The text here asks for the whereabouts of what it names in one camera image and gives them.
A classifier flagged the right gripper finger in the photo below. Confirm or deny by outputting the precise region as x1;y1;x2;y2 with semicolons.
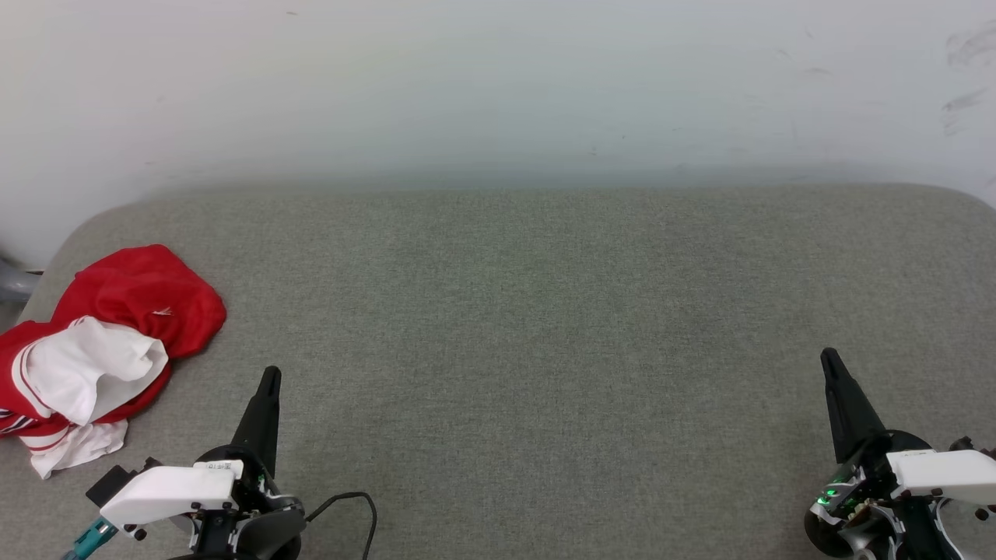
820;348;889;466

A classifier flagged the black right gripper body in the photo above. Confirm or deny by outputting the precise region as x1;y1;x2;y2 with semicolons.
805;430;947;560

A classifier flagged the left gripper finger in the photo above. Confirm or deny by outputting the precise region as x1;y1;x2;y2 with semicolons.
231;366;282;477

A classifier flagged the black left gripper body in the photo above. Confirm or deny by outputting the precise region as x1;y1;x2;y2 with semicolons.
167;445;308;560

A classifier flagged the red and white shirt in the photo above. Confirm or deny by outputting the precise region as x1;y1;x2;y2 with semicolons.
0;245;228;480

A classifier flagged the grey fabric sofa cushion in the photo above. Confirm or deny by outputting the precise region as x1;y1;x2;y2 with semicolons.
0;183;996;560

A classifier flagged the thin black cable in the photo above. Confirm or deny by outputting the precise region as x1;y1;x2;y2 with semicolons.
303;492;379;560

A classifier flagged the teal cable connector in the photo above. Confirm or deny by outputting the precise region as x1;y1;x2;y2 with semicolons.
62;517;119;560

